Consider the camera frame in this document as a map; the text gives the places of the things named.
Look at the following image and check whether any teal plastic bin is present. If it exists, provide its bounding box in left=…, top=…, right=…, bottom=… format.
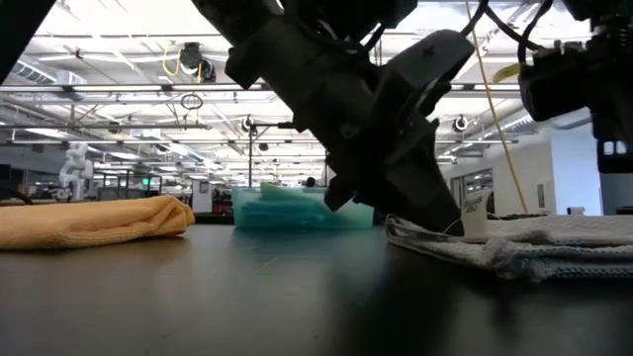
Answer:
left=230, top=185, right=376, bottom=230

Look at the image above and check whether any silver ventilation duct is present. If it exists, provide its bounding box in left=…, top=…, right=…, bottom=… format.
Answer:
left=487, top=111, right=592, bottom=137

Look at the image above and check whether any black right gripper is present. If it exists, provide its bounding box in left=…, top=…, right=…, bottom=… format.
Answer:
left=517, top=42, right=633, bottom=140

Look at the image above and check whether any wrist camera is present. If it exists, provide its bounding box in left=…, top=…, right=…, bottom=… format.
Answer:
left=284, top=0, right=419, bottom=44
left=595, top=137, right=633, bottom=174

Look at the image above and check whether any orange microfiber towel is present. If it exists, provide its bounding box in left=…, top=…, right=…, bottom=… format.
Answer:
left=0, top=195, right=196, bottom=251

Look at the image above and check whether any grey microfiber towel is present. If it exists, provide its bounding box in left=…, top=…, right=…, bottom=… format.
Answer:
left=384, top=190, right=633, bottom=284

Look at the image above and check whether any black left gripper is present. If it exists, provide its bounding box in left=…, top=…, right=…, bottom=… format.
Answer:
left=191, top=0, right=390, bottom=214

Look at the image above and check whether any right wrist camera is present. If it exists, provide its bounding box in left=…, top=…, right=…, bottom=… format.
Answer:
left=595, top=137, right=633, bottom=174

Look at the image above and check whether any black table frame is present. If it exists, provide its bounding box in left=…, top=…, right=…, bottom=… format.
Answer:
left=193, top=212, right=234, bottom=225

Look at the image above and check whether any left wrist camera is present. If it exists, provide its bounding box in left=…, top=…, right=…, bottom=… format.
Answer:
left=284, top=0, right=419, bottom=44

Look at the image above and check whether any black hanging cable loop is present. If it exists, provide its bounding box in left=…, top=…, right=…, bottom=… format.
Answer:
left=180, top=92, right=204, bottom=111

